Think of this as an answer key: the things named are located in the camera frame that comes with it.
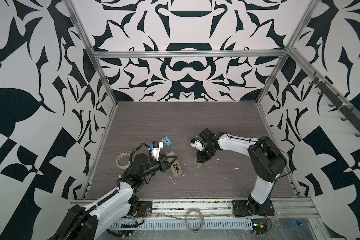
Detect white remote control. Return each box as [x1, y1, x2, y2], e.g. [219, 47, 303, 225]
[166, 151, 183, 178]

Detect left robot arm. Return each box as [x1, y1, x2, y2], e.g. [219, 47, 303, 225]
[50, 154, 177, 240]

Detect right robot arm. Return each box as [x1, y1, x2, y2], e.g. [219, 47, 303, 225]
[191, 128, 288, 218]

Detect blue owl toy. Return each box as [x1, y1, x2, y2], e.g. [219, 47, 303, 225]
[161, 136, 172, 147]

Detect beige tape roll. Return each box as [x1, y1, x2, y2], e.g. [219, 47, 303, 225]
[116, 152, 130, 170]

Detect small green circuit board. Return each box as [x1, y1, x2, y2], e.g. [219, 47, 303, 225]
[251, 218, 272, 235]

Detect blue tape piece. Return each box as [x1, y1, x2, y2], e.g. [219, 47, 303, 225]
[290, 219, 303, 228]

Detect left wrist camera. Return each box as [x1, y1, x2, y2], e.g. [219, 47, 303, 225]
[149, 141, 164, 162]

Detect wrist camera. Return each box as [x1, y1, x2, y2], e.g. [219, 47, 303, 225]
[190, 137, 205, 152]
[149, 141, 164, 162]

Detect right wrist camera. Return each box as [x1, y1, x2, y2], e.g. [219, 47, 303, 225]
[190, 137, 205, 152]

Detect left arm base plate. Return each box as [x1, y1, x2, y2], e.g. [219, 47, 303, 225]
[129, 201, 153, 218]

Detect white slotted cable duct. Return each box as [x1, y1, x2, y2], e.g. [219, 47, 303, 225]
[109, 219, 253, 231]

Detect coiled grey cable loop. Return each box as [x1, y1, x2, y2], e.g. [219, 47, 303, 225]
[184, 208, 205, 233]

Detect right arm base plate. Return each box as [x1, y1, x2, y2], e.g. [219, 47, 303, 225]
[232, 199, 275, 218]

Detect wall hook rail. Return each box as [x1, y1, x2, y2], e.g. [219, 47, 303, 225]
[308, 71, 360, 139]

